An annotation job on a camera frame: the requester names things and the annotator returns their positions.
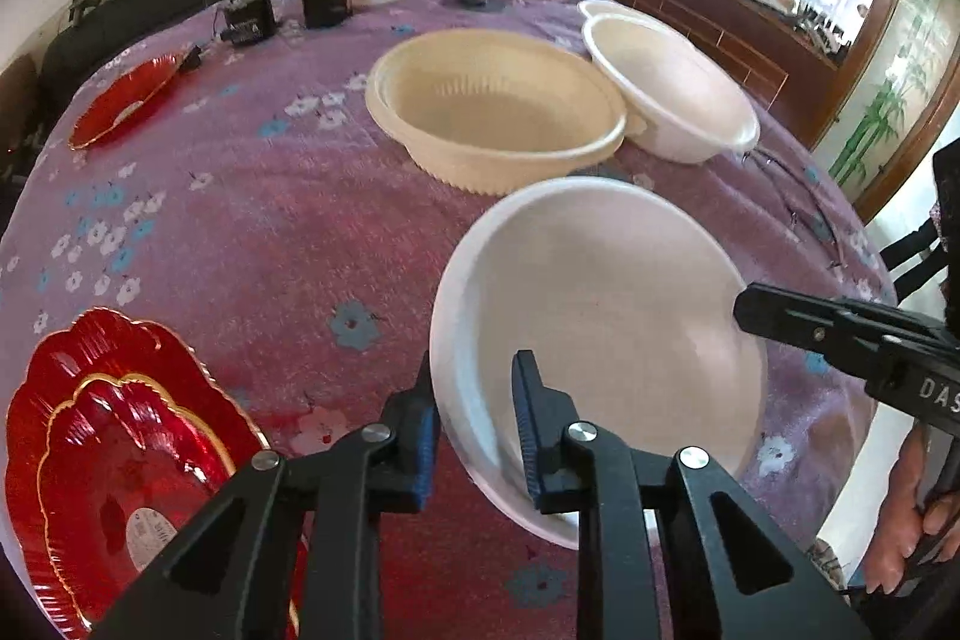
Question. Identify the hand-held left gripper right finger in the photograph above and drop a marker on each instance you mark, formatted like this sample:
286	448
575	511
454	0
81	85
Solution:
525	449

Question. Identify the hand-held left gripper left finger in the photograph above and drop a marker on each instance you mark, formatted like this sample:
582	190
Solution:
429	449

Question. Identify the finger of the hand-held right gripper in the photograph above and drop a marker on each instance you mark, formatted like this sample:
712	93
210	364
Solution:
802	321

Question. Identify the white foam bowl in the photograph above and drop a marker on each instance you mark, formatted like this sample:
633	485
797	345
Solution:
604	6
615	310

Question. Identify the white bowls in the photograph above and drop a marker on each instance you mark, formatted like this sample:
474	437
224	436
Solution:
667	85

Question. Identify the beige plastic bowl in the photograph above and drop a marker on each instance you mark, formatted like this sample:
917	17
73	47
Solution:
510	171

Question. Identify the medium red glass plate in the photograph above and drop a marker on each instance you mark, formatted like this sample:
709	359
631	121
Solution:
112	460

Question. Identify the beige strainer basket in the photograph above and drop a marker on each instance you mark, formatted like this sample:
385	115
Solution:
495	108

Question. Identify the person's right hand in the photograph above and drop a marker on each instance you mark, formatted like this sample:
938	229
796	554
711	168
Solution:
892	535

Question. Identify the purple framed eyeglasses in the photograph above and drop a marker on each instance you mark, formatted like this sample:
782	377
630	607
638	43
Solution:
817	212

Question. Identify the person's dark clothing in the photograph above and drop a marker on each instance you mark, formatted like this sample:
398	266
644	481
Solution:
946	197

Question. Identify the bamboo print glass panel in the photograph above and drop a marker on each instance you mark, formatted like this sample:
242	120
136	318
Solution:
907	85

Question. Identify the purple floral tablecloth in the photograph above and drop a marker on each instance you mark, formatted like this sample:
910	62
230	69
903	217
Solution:
262	220

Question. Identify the small black connector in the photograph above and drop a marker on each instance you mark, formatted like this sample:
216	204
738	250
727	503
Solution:
191	60

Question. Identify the small red glass plate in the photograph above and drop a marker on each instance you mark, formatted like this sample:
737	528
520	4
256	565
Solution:
120	100

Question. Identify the brown sofa cushion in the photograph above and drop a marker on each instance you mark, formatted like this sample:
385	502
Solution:
16	85

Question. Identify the small black bracket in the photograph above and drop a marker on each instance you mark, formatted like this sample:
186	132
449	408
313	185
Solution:
85	4

